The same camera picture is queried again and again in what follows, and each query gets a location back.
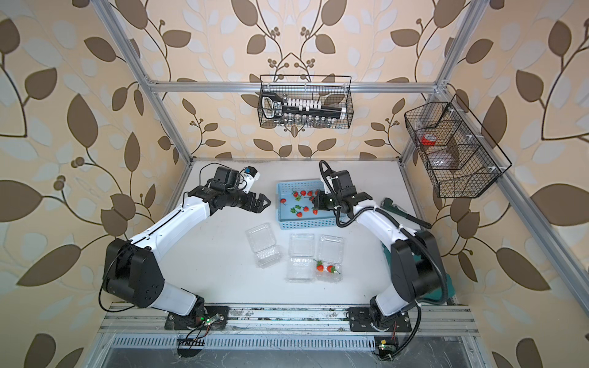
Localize clear clamshell container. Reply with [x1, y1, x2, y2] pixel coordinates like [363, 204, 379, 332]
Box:
[245, 222, 282, 268]
[286, 234, 315, 283]
[314, 235, 345, 283]

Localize packed strawberries cluster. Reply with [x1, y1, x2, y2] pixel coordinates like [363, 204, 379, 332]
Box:
[315, 260, 341, 274]

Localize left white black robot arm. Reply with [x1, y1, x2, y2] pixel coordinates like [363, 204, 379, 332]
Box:
[101, 186, 271, 317]

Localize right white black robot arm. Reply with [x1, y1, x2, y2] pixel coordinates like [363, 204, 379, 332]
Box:
[313, 160, 450, 331]

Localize strawberries in blue basket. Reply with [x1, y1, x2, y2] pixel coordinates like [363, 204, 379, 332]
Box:
[279, 190, 318, 221]

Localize blue plastic basket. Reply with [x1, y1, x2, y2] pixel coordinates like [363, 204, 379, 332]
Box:
[276, 179, 336, 230]

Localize green pipe wrench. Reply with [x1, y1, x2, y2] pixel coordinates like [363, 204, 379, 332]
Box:
[380, 197, 433, 229]

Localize black white tool set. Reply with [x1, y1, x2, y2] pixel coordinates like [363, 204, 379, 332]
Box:
[259, 93, 348, 121]

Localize red tape roll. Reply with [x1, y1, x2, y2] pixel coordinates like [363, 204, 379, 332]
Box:
[420, 133, 437, 147]

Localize clear dish in basket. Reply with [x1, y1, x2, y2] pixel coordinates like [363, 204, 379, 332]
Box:
[429, 153, 459, 170]

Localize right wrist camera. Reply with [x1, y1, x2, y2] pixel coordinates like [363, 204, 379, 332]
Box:
[328, 170, 356, 197]

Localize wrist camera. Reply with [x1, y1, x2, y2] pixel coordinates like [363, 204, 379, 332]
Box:
[328, 170, 356, 197]
[242, 167, 260, 193]

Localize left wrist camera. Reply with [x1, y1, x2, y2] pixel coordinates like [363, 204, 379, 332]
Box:
[242, 167, 260, 193]

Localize black corrugated cable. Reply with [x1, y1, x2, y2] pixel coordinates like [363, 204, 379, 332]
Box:
[318, 159, 449, 307]

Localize back black wire basket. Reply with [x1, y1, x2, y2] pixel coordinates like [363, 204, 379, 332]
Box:
[257, 74, 354, 130]

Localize black wire basket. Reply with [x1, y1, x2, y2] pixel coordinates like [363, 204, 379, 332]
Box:
[257, 74, 354, 130]
[404, 94, 512, 199]

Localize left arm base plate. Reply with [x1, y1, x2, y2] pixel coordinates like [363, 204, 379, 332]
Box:
[164, 305, 230, 331]

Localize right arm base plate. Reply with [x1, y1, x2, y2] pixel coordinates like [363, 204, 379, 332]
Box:
[346, 307, 412, 333]

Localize right black wire basket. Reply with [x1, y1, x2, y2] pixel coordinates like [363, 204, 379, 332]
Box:
[404, 94, 512, 199]

